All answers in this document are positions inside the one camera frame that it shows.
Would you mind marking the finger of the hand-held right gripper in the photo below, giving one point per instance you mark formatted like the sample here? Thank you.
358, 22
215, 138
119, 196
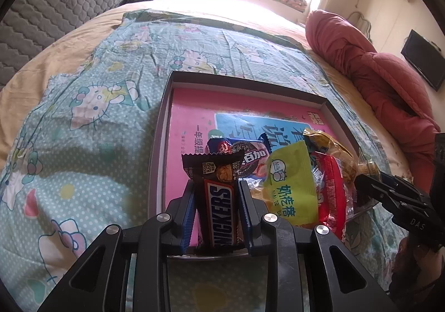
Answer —
368, 186
403, 185

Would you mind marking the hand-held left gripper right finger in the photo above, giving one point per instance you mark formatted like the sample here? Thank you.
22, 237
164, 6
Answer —
244, 221

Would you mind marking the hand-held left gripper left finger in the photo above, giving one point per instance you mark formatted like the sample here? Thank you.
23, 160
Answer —
187, 225

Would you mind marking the clear packet dark chocolate cake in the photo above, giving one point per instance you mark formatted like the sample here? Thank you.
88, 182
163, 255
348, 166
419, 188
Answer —
366, 167

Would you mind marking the brown chocolate bar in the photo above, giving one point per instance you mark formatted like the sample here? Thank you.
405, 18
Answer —
217, 207

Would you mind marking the long red bar packet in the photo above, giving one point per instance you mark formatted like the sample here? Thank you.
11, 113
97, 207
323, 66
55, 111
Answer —
333, 193

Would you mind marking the green candy packet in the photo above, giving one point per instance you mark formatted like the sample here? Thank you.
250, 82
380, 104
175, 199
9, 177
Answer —
292, 186

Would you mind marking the blue cookie packet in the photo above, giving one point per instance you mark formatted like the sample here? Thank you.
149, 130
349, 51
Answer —
255, 155

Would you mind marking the long yellow bar packet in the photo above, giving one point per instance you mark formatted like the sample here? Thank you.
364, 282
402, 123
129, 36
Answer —
314, 139

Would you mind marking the shallow cardboard box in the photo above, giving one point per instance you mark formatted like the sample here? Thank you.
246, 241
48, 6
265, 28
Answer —
161, 145

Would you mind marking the person's right hand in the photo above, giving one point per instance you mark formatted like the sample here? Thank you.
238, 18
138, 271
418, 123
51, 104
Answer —
420, 263

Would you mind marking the red quilt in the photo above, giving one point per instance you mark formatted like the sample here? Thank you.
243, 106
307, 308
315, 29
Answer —
382, 82

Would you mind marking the pink book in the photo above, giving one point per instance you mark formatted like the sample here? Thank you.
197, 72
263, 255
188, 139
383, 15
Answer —
194, 117

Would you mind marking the black television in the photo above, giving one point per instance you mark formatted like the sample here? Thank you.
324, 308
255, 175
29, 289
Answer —
424, 58

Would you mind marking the teal cat print blanket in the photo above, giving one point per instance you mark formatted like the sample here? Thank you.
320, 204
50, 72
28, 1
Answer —
87, 124

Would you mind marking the grey quilted headboard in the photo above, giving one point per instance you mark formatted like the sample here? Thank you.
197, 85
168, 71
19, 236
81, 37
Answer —
52, 2

